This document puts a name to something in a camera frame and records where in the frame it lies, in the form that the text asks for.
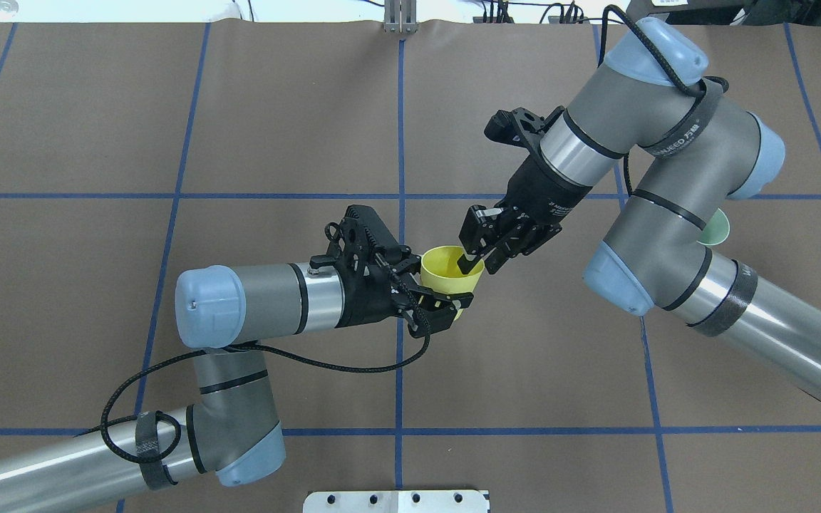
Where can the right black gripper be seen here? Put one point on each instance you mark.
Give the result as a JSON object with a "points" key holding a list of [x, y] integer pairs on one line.
{"points": [[543, 187]]}

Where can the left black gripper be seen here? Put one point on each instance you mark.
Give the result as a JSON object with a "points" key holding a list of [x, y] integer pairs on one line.
{"points": [[365, 302]]}

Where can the yellow cup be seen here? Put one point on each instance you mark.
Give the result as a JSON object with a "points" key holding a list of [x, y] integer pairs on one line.
{"points": [[440, 271]]}

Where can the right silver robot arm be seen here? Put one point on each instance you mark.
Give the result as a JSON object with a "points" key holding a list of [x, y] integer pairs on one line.
{"points": [[651, 92]]}

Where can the light green cup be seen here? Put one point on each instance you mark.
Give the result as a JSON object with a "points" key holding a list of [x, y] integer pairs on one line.
{"points": [[716, 230]]}

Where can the black labelled box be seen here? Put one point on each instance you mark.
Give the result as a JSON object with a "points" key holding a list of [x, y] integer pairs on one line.
{"points": [[699, 13]]}

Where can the brown paper table cover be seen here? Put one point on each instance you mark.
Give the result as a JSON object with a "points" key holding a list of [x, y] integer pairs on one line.
{"points": [[131, 153]]}

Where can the white camera stand pedestal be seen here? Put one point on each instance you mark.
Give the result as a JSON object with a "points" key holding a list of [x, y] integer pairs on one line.
{"points": [[421, 500]]}

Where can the usb hub with cables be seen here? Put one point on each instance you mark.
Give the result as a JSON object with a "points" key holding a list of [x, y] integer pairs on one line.
{"points": [[529, 12]]}

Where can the aluminium frame post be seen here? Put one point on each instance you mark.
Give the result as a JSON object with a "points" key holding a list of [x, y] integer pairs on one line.
{"points": [[400, 16]]}

